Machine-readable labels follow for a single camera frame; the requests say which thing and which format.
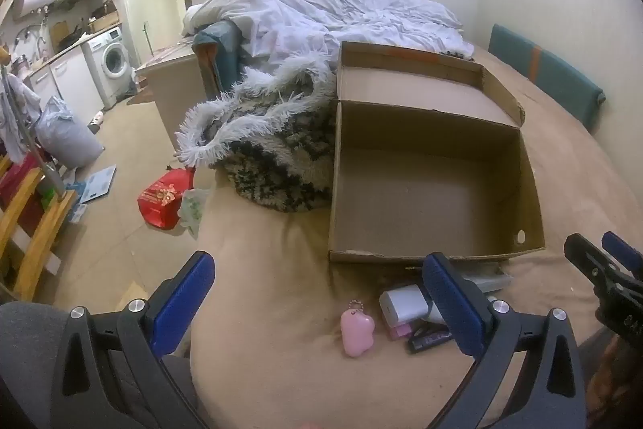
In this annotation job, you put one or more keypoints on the flat cardboard piece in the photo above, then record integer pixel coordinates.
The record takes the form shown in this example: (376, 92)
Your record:
(131, 296)

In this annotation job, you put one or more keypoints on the beige side cabinet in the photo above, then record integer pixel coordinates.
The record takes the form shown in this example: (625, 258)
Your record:
(176, 102)

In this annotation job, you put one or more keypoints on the white plastic bag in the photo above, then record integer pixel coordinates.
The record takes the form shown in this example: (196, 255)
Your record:
(193, 208)

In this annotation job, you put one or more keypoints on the fuzzy patterned blanket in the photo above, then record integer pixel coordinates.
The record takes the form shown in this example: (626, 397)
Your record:
(271, 162)

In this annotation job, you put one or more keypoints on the flat bathroom scale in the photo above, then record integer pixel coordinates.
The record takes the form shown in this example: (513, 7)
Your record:
(95, 185)

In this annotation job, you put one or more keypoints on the cardboard box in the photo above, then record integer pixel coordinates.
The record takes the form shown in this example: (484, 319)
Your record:
(427, 188)

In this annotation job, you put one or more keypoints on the hanging clothes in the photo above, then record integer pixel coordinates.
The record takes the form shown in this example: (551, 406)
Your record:
(17, 112)

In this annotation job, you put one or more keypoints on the grey plastic bag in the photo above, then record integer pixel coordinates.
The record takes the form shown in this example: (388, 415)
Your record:
(65, 135)

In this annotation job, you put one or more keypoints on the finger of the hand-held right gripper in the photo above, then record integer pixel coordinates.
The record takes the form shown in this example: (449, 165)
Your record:
(623, 253)
(585, 258)

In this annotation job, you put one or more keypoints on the pink perfume bottle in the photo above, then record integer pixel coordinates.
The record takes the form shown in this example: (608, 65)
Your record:
(399, 331)

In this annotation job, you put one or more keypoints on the white washing machine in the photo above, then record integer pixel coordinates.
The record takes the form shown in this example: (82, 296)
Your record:
(110, 62)

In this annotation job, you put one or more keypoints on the teal bed end cushion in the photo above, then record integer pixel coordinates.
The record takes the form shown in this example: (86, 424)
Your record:
(221, 52)

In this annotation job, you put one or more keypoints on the wooden rack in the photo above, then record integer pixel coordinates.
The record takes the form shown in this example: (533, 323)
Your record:
(37, 228)

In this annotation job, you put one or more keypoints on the white duvet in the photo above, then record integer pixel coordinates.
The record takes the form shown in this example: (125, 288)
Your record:
(326, 12)

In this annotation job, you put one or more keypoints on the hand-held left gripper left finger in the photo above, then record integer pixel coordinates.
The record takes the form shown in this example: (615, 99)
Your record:
(183, 298)

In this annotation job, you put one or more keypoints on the pink heart-shaped case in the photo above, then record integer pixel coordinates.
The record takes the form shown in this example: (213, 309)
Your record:
(356, 331)

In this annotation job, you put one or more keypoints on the beige bed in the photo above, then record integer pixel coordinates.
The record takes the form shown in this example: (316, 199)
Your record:
(281, 288)

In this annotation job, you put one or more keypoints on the red gift bag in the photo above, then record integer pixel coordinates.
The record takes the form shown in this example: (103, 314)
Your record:
(163, 200)

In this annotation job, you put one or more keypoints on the white kitchen cabinet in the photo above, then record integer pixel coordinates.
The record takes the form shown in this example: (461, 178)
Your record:
(75, 79)

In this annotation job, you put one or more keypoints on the teal headboard cushion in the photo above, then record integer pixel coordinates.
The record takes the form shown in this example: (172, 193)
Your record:
(547, 67)

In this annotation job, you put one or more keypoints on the white charger plug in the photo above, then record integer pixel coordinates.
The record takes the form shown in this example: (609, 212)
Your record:
(402, 306)

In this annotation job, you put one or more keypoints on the white remote control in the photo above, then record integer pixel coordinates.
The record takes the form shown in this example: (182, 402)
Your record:
(490, 281)

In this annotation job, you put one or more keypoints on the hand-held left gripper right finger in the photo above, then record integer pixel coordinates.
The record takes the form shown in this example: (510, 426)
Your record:
(452, 303)

